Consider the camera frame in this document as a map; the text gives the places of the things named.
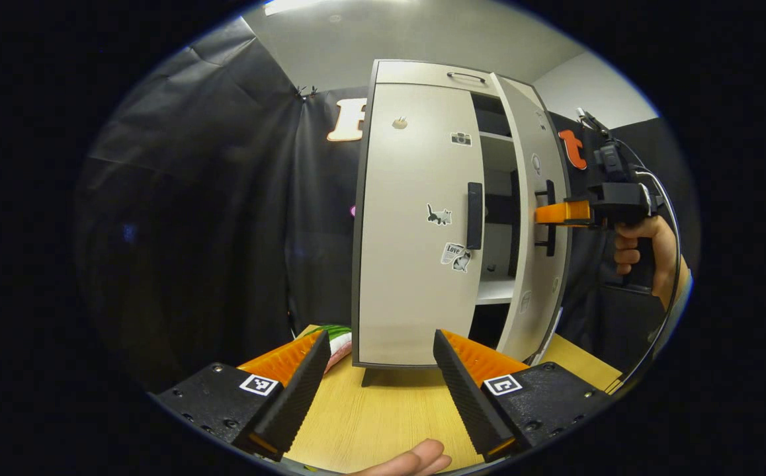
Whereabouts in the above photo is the beige double-door shoe cabinet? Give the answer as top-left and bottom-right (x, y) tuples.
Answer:
(351, 58), (572, 387)

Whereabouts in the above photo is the beige cabinet door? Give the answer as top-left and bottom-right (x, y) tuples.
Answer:
(491, 73), (570, 366)
(357, 83), (486, 368)

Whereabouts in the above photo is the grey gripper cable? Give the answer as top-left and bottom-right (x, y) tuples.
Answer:
(611, 139), (683, 394)

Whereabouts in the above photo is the ceiling light panel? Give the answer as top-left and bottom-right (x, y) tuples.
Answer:
(263, 0), (331, 17)

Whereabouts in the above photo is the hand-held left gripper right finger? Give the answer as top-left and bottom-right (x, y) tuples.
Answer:
(433, 329), (622, 463)

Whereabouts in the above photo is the green pink plush toy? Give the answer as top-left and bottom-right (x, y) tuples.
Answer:
(297, 324), (354, 374)

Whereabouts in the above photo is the black backdrop cloth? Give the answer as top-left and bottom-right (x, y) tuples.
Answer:
(72, 17), (698, 397)

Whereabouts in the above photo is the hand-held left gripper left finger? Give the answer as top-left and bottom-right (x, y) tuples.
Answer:
(155, 329), (332, 462)

